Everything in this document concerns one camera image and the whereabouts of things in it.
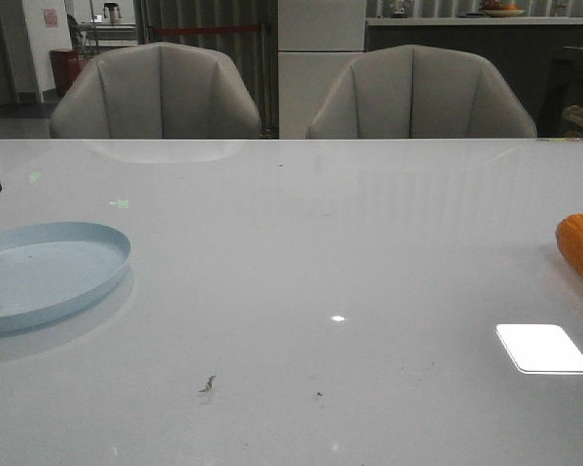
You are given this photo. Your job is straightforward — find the grey upholstered chair left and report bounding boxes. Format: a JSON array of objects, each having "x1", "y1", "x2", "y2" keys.
[{"x1": 50, "y1": 42, "x2": 261, "y2": 139}]

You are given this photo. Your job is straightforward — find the grey long counter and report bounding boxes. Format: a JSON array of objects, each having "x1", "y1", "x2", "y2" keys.
[{"x1": 364, "y1": 17, "x2": 583, "y2": 136}]

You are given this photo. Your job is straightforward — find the bowl of oranges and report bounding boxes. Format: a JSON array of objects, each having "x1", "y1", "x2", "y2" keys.
[{"x1": 479, "y1": 0, "x2": 525, "y2": 17}]

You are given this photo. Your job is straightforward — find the red barrier belt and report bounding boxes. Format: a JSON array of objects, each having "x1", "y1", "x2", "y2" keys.
[{"x1": 151, "y1": 23, "x2": 265, "y2": 36}]

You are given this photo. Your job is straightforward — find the pink wall notice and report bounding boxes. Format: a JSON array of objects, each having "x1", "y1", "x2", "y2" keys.
[{"x1": 43, "y1": 9, "x2": 58, "y2": 28}]

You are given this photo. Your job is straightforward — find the light blue round plate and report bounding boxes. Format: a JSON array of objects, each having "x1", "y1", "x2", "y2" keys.
[{"x1": 0, "y1": 222, "x2": 131, "y2": 335}]

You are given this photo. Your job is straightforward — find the white cabinet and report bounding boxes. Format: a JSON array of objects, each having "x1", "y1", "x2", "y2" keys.
[{"x1": 278, "y1": 0, "x2": 366, "y2": 139}]

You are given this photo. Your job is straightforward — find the grey upholstered chair right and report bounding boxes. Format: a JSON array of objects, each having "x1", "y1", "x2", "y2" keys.
[{"x1": 307, "y1": 45, "x2": 536, "y2": 139}]

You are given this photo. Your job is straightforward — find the red bin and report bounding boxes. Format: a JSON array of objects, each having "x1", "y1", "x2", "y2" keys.
[{"x1": 50, "y1": 49, "x2": 82, "y2": 97}]

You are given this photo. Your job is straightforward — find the grey upholstered chair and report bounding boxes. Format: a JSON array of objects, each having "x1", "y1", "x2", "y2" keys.
[
  {"x1": 50, "y1": 42, "x2": 261, "y2": 139},
  {"x1": 307, "y1": 45, "x2": 536, "y2": 139}
]

